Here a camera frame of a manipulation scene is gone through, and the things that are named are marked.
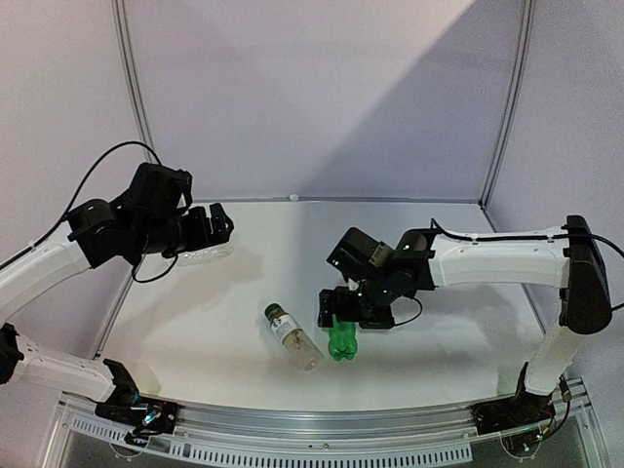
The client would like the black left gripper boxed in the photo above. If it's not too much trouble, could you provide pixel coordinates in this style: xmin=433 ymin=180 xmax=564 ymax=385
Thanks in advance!
xmin=133 ymin=201 xmax=235 ymax=258

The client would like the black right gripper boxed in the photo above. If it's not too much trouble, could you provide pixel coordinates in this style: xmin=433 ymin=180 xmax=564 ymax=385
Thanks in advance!
xmin=317 ymin=275 xmax=394 ymax=331

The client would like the clear plastic bottle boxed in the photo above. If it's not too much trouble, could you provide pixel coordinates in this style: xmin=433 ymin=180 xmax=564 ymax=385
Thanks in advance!
xmin=177 ymin=243 xmax=233 ymax=267

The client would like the green plastic bottle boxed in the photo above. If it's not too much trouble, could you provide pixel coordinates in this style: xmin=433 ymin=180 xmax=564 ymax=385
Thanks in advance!
xmin=328 ymin=322 xmax=359 ymax=362

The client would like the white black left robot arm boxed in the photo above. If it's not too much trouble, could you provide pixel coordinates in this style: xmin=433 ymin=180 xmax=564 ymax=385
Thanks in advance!
xmin=1 ymin=163 xmax=234 ymax=423

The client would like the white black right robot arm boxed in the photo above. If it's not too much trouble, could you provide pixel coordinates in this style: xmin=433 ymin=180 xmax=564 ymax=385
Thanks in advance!
xmin=317 ymin=215 xmax=614 ymax=425

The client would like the coffee bottle with dark cap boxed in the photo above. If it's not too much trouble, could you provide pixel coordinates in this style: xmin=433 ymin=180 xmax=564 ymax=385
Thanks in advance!
xmin=264 ymin=303 xmax=324 ymax=371

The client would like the aluminium frame rail left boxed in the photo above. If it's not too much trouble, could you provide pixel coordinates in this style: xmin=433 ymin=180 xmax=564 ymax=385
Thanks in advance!
xmin=93 ymin=271 xmax=134 ymax=358

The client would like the aluminium frame rail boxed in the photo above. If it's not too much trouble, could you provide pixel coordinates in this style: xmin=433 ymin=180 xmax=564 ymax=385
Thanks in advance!
xmin=93 ymin=271 xmax=134 ymax=358
xmin=199 ymin=195 xmax=482 ymax=206

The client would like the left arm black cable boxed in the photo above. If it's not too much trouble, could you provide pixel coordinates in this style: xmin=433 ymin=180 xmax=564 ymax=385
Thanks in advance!
xmin=0 ymin=140 xmax=179 ymax=284

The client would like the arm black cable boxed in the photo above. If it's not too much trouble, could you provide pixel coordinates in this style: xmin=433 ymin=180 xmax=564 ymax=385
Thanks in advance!
xmin=0 ymin=140 xmax=179 ymax=284
xmin=389 ymin=217 xmax=624 ymax=331

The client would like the aluminium frame rail back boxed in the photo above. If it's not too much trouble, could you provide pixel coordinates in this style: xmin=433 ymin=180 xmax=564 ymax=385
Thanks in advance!
xmin=199 ymin=195 xmax=482 ymax=206

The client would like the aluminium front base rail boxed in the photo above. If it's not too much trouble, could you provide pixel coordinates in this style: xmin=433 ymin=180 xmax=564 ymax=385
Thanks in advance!
xmin=41 ymin=379 xmax=611 ymax=467

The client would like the aluminium frame post right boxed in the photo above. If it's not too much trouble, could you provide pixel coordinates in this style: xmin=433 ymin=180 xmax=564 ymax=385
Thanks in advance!
xmin=478 ymin=0 xmax=535 ymax=211

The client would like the aluminium frame post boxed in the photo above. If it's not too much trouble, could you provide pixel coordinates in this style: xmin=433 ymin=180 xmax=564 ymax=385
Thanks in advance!
xmin=111 ymin=0 xmax=154 ymax=147
xmin=478 ymin=0 xmax=535 ymax=211

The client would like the aluminium frame post left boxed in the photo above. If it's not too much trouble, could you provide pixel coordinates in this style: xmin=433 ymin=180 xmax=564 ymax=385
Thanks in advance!
xmin=111 ymin=0 xmax=154 ymax=147

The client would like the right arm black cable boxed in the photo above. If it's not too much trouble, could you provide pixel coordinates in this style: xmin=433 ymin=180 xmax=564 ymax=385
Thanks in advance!
xmin=389 ymin=217 xmax=624 ymax=331

